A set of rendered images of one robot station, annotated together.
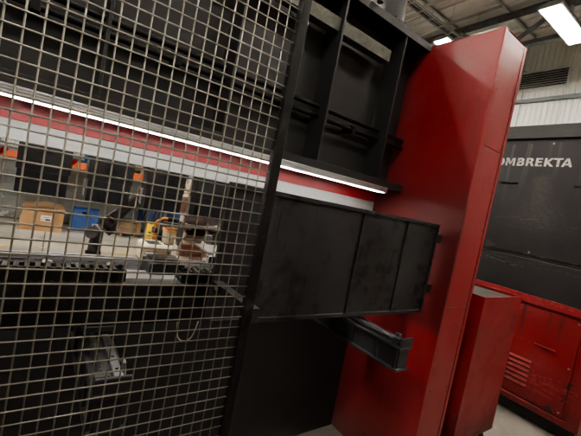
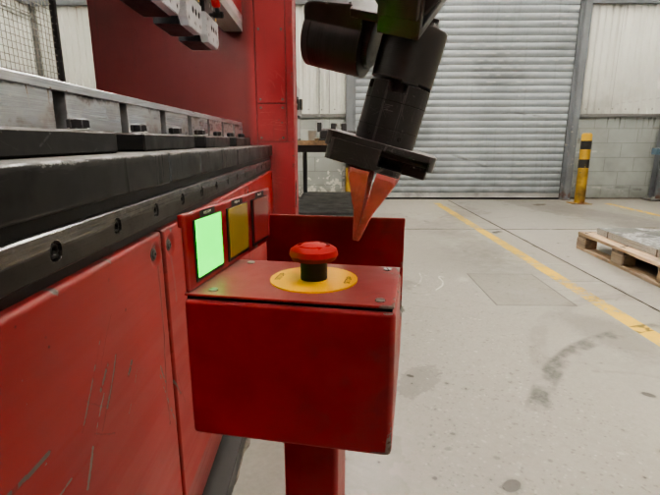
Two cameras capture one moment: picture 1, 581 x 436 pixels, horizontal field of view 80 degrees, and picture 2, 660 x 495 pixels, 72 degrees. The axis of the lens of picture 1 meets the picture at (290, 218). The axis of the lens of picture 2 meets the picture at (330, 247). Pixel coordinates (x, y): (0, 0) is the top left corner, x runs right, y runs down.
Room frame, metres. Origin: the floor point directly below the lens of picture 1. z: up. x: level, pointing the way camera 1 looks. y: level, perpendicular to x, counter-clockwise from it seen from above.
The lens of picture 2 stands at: (1.90, 0.52, 0.89)
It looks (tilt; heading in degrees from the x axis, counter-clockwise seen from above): 13 degrees down; 125
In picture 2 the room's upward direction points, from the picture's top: straight up
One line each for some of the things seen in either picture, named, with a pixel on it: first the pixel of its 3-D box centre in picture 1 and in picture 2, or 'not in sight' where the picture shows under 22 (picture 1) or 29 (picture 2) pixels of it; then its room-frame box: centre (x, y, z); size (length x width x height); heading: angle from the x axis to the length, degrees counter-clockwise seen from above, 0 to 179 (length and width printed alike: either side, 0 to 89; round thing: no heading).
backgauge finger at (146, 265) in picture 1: (157, 259); not in sight; (1.29, 0.46, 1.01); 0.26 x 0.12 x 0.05; 36
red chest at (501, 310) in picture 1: (447, 357); not in sight; (2.24, -1.19, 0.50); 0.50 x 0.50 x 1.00; 36
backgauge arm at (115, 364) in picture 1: (92, 341); not in sight; (0.98, 0.49, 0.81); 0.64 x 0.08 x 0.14; 36
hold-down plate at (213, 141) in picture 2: not in sight; (209, 141); (0.86, 1.40, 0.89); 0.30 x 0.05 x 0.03; 126
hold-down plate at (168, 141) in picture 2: not in sight; (160, 141); (1.10, 1.08, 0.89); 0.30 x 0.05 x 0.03; 126
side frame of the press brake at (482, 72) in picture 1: (396, 249); not in sight; (2.08, -0.66, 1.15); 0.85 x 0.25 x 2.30; 36
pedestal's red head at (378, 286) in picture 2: not in sight; (314, 295); (1.66, 0.85, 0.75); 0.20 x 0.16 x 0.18; 115
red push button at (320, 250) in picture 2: not in sight; (313, 265); (1.68, 0.81, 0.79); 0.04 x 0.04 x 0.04
